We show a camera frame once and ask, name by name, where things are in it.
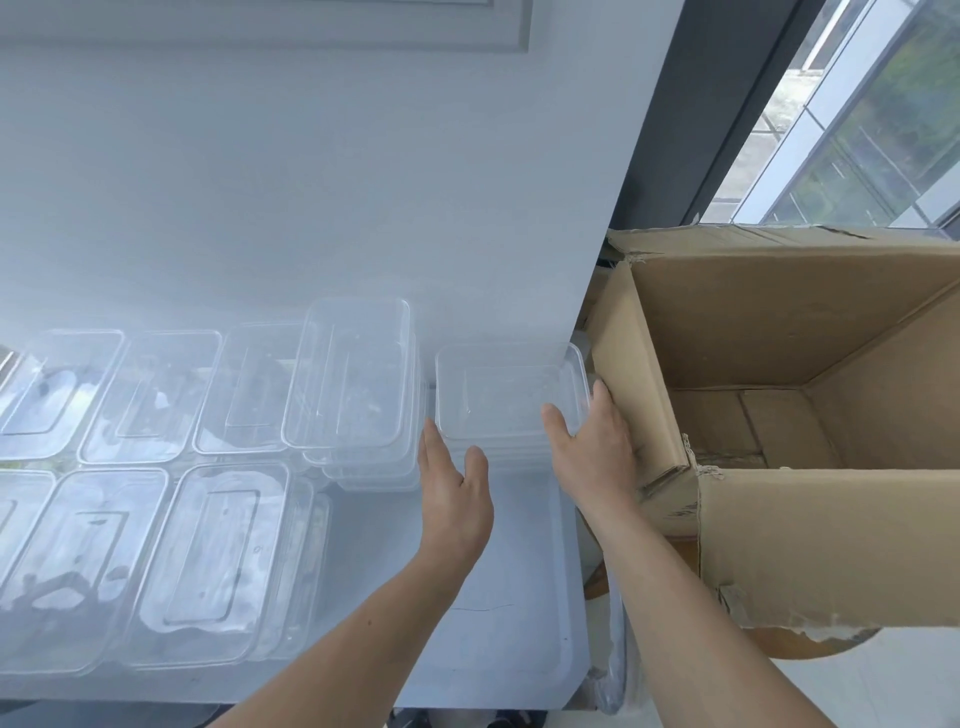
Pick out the person's left forearm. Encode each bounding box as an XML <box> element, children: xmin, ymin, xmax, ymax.
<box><xmin>198</xmin><ymin>543</ymin><xmax>485</xmax><ymax>728</ymax></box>

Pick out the brown cardboard box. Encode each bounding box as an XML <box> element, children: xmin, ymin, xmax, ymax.
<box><xmin>573</xmin><ymin>223</ymin><xmax>960</xmax><ymax>648</ymax></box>

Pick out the person's right hand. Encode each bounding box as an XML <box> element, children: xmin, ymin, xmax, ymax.
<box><xmin>540</xmin><ymin>378</ymin><xmax>648</xmax><ymax>538</ymax></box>

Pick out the group of clear plastic lids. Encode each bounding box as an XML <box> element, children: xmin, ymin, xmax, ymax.
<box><xmin>0</xmin><ymin>321</ymin><xmax>333</xmax><ymax>678</ymax></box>

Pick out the dark window frame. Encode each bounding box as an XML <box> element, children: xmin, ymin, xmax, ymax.
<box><xmin>609</xmin><ymin>0</ymin><xmax>828</xmax><ymax>232</ymax></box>

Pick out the person's right forearm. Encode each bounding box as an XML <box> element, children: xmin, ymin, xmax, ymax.
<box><xmin>576</xmin><ymin>487</ymin><xmax>798</xmax><ymax>728</ymax></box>

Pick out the person's left hand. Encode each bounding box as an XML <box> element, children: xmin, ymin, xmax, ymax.
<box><xmin>416</xmin><ymin>417</ymin><xmax>497</xmax><ymax>580</ymax></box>

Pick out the glass window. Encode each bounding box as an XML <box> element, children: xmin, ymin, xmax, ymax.
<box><xmin>703</xmin><ymin>0</ymin><xmax>960</xmax><ymax>243</ymax></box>

